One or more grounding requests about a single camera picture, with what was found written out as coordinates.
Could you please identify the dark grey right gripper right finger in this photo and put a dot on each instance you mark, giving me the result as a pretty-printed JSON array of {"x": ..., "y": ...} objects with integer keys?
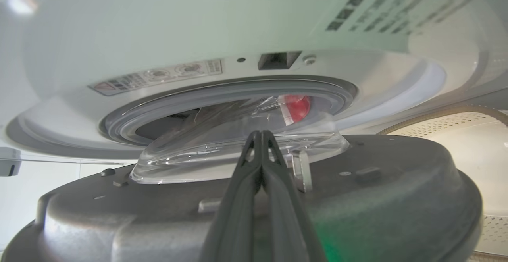
[{"x": 285, "y": 218}]

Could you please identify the grey warning sticker strip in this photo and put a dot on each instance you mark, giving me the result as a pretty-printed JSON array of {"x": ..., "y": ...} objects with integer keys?
[{"x": 158, "y": 75}]

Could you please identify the dark grey round glass door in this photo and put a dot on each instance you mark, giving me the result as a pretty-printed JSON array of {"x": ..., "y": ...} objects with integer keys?
[{"x": 389, "y": 198}]

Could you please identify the cream perforated laundry basket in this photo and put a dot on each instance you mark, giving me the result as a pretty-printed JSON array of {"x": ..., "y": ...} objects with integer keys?
[{"x": 472, "y": 151}]

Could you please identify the white front-load washing machine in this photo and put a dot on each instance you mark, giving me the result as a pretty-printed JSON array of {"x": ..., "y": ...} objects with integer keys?
[{"x": 166, "y": 20}]

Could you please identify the red white-striped garment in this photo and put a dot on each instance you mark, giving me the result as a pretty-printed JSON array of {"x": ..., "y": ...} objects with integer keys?
[{"x": 297, "y": 108}]

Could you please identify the black printed text label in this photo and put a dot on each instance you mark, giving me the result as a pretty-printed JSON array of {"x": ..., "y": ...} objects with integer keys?
[{"x": 401, "y": 4}]

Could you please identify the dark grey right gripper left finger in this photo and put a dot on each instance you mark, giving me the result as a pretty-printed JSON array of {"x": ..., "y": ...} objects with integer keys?
[{"x": 234, "y": 214}]

